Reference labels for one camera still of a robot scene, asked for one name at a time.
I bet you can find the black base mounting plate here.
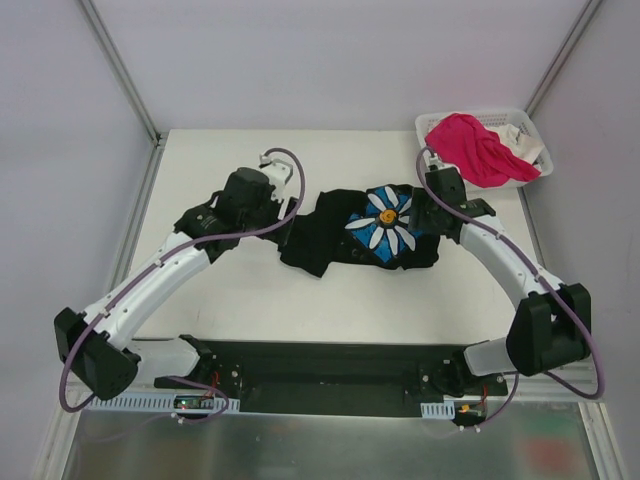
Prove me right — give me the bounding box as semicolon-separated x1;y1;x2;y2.
184;336;507;418

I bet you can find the white cream t-shirt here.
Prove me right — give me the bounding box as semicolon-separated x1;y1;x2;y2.
489;124;544;165

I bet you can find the left table edge rail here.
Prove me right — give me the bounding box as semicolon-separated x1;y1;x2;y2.
104;132;169;294

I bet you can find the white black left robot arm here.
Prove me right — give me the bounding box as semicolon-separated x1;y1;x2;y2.
54;160;298;400

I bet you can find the pink t-shirt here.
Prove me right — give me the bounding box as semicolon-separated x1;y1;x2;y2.
426;113;539;185

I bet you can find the aluminium frame post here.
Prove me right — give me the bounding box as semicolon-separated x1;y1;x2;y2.
524;0;606;117
75;0;162;146

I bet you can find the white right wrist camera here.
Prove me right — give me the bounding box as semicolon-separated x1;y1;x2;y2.
424;153;447;171

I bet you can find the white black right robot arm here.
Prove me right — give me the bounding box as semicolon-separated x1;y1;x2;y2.
409;167;592;395

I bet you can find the white plastic basket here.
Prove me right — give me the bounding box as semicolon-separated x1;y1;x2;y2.
415;109;554;190

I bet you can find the white right cable duct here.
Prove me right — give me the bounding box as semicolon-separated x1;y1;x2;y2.
420;400;456;420

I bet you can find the white cable duct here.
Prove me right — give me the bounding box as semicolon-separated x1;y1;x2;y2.
86;393;240;415
420;400;456;420

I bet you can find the black daisy print t-shirt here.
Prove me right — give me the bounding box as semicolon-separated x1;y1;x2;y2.
279;184;440;278

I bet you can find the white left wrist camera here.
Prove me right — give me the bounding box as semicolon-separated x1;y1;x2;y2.
258;154;293;198

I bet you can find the white left cable duct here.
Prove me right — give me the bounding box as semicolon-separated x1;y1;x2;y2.
86;393;240;415

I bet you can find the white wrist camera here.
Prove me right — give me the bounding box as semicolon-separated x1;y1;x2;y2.
424;153;447;171
258;154;293;198

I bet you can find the front aluminium rail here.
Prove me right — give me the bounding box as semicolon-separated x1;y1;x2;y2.
71;342;597;400

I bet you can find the left aluminium frame post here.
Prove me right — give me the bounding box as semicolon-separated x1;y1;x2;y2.
75;0;162;146

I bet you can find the right aluminium frame post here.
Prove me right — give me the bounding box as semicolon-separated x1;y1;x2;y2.
524;0;606;117

